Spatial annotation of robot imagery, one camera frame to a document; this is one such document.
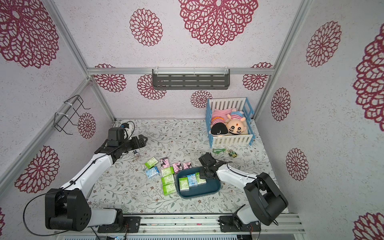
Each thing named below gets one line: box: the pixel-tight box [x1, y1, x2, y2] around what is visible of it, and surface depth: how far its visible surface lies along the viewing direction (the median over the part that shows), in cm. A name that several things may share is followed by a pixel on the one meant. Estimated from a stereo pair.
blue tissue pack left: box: [145, 166, 160, 179], surface depth 92 cm
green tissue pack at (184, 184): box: [178, 177, 190, 192], surface depth 85 cm
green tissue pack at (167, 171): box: [161, 166, 175, 177], surface depth 91 cm
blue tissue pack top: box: [186, 173, 198, 188], surface depth 87 cm
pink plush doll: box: [211, 108, 233, 122], surface depth 114 cm
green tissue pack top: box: [195, 172, 207, 186], surface depth 87 cm
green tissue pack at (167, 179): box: [161, 174, 175, 186], surface depth 89 cm
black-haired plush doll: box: [210, 117, 228, 136], surface depth 102 cm
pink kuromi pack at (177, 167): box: [172, 162, 183, 174], surface depth 93 cm
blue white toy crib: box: [205, 97, 256, 149], surface depth 105 cm
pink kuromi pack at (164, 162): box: [159, 157, 170, 169], surface depth 96 cm
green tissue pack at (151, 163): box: [144, 157, 158, 169], surface depth 96 cm
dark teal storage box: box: [175, 167, 221, 198], surface depth 87 cm
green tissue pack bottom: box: [162, 182, 177, 196], surface depth 85 cm
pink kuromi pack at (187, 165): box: [183, 162, 192, 170], surface depth 94 cm
